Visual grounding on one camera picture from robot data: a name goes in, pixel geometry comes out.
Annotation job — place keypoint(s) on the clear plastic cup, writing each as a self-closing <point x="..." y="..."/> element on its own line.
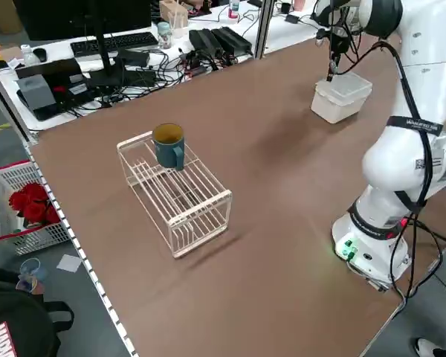
<point x="31" y="271"/>

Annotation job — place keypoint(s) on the white basket red rim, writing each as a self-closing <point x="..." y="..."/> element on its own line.
<point x="41" y="238"/>

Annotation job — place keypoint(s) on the black computer monitor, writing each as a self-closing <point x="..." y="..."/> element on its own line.
<point x="78" y="15"/>

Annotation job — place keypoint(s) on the large brown cardboard box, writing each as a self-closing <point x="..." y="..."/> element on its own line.
<point x="7" y="16"/>

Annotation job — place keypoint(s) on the grey box device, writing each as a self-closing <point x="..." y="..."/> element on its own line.
<point x="35" y="93"/>

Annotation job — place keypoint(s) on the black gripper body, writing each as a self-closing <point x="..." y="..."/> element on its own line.
<point x="338" y="42"/>

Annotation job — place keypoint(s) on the white side desk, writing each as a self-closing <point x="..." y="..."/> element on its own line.
<point x="215" y="11"/>

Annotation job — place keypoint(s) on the black computer mouse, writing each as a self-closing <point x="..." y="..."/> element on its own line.
<point x="39" y="55"/>

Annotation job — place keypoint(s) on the black keyboard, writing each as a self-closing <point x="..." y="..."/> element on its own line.
<point x="115" y="41"/>

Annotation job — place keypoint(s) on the aluminium frame post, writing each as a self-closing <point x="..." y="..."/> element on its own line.
<point x="8" y="99"/>

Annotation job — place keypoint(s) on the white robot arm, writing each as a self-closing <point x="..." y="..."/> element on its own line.
<point x="394" y="167"/>

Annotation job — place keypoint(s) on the white preservation box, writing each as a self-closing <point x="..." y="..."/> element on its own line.
<point x="331" y="109"/>

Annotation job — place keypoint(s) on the translucent box lid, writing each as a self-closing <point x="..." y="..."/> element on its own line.
<point x="351" y="87"/>

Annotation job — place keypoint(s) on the teal mug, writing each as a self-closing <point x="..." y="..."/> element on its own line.
<point x="167" y="156"/>

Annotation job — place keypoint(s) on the tan cardboard box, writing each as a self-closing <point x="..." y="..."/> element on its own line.
<point x="174" y="15"/>

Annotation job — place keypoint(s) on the black backpack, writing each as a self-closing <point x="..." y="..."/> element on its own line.
<point x="18" y="327"/>

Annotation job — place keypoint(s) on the pink cup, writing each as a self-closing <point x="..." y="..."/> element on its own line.
<point x="301" y="4"/>

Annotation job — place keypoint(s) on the clear plastic bottle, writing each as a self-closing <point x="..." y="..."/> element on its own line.
<point x="28" y="56"/>

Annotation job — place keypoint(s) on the black power supply brick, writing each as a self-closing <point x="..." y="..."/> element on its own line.
<point x="204" y="42"/>
<point x="232" y="39"/>

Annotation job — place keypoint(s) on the glass jar teal lid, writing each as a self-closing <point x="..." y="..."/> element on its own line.
<point x="164" y="37"/>

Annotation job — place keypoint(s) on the person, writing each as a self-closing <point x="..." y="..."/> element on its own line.
<point x="425" y="347"/>

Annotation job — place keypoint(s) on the red artificial roses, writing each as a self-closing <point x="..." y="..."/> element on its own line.
<point x="33" y="208"/>

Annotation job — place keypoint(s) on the white paper sheet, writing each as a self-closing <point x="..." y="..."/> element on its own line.
<point x="68" y="264"/>

